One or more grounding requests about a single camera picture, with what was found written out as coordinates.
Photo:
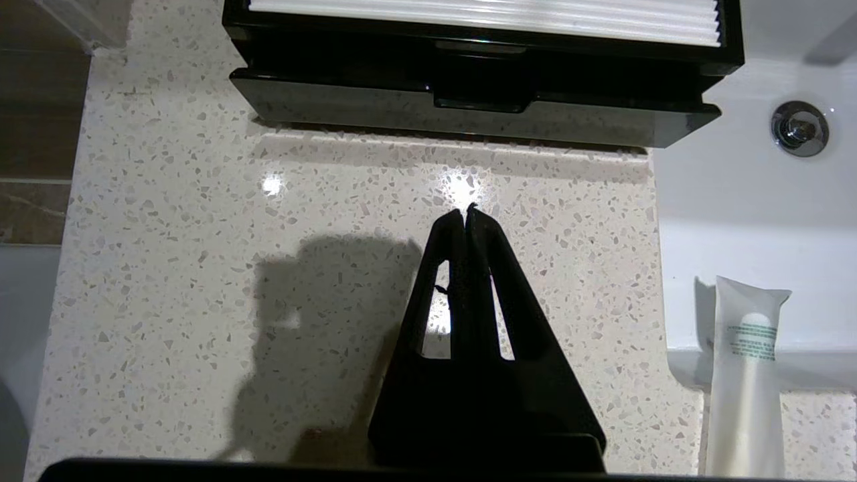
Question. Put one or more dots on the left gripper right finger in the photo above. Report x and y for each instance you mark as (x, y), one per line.
(549, 415)

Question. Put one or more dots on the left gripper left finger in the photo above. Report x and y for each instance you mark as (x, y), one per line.
(402, 415)

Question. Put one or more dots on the white packet green print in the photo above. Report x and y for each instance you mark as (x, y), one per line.
(746, 402)

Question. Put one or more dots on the black box drawer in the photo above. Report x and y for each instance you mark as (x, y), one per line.
(335, 107)

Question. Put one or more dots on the black storage box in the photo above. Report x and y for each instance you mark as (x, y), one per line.
(730, 33)

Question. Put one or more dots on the white sink basin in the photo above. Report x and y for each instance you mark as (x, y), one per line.
(736, 201)

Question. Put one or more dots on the chrome drain plug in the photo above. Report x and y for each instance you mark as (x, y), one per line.
(799, 128)

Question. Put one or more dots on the white paper pad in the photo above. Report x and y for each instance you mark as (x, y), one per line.
(482, 17)

